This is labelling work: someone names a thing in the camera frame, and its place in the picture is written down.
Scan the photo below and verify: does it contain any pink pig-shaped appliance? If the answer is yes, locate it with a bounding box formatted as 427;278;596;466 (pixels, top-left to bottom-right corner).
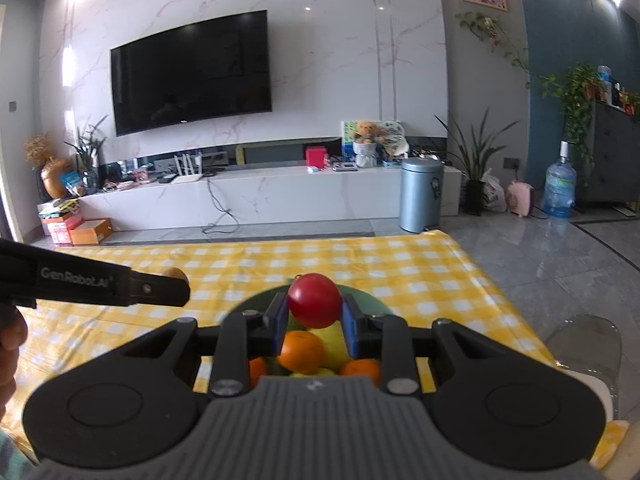
506;181;535;219

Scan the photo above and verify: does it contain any green plant in vase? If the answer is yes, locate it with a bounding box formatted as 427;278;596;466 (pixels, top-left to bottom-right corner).
65;115;109;194

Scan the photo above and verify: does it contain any golden round vase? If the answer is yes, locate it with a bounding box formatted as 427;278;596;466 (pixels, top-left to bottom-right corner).
40;157;71;200

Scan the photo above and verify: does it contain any silver pedal trash can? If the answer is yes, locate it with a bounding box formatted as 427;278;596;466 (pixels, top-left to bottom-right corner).
399;157;445;234

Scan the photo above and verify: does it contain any blue snack bag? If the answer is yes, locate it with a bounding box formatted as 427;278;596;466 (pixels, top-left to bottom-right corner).
60;170;84;196

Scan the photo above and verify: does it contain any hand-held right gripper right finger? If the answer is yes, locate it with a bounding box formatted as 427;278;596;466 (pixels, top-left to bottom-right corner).
341;292;511;396

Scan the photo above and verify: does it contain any colourful paper stack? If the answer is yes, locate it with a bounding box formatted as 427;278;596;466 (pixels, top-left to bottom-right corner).
39;199;81;221

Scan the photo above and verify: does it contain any person's left hand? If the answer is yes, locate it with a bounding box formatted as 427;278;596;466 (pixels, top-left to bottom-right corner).
0;309;29;423

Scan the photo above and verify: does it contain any red box stack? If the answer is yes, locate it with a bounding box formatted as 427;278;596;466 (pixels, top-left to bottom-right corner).
40;213;84;246

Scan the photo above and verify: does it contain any hanging vine plant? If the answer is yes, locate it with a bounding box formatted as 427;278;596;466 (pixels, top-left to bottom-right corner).
455;10;532;87

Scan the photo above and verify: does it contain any green picture board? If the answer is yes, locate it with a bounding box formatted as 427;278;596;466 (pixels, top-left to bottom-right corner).
341;120;359;159

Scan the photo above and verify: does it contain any orange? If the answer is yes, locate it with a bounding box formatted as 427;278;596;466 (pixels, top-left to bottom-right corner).
340;359;382;387
248;357;269;387
277;330;326;374

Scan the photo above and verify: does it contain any white plastic bag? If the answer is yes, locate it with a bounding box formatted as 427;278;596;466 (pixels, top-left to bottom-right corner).
482;175;507;212

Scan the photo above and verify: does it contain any black power cable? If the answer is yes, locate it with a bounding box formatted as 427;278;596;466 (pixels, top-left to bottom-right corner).
201;174;242;234

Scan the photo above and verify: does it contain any round paper fan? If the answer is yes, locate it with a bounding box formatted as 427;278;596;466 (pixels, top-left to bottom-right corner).
380;121;411;159

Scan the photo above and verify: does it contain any yellow-brown pear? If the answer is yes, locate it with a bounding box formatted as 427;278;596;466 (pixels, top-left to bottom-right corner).
306;325;347;362

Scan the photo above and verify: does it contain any yellow checked tablecloth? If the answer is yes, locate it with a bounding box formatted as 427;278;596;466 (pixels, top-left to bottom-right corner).
15;230;632;466

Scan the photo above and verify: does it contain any teal striped cloth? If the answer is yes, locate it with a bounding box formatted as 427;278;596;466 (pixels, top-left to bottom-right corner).
0;427;39;467

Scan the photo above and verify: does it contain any orange cardboard box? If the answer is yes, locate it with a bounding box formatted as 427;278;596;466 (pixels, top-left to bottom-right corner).
68;218;114;246

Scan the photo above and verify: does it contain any dried flower bunch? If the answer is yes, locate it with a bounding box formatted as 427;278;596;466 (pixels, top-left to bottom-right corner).
24;132;54;169

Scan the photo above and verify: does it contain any red tomato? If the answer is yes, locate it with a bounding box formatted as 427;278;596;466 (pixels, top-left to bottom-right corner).
287;273;344;329

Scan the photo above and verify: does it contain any black curved television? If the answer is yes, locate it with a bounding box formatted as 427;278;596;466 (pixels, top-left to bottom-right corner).
110;10;274;137

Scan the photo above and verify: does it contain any yellow-green pear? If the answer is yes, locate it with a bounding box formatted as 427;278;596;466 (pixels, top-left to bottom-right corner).
289;366;337;379

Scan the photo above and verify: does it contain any clear plastic chair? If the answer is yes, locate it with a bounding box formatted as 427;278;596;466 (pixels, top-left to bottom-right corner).
545;314;624;411

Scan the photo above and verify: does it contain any white marble TV cabinet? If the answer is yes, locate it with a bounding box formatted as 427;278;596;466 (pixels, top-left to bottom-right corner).
75;162;461;234

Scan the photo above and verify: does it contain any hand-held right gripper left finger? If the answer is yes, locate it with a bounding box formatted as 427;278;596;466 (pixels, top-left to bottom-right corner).
117;292;288;397

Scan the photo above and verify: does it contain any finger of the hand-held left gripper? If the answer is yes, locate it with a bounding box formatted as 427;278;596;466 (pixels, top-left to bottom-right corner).
131;269;191;309

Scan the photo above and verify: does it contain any tall-leaved potted plant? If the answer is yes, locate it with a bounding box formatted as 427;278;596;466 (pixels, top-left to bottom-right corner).
434;107;522;216

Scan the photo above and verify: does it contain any blue water jug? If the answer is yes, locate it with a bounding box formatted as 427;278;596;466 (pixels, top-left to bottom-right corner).
541;141;578;219

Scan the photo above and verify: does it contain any trailing ivy plant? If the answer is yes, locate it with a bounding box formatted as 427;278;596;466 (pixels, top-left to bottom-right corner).
540;62;607;161

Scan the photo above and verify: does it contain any white wifi router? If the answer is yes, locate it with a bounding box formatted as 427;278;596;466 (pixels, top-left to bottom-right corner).
172;151;204;184

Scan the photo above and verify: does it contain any grey drawer cabinet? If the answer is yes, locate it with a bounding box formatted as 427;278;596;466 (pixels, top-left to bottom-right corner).
575;100;640;207

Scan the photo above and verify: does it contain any teddy bear bouquet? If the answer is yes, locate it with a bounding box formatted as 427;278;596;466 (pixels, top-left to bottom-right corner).
352;120;381;169

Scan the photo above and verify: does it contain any green colander bowl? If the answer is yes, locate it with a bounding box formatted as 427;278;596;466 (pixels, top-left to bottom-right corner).
227;282;396;361

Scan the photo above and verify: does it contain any group of small bottles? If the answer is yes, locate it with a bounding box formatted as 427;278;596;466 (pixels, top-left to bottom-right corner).
597;65;640;116

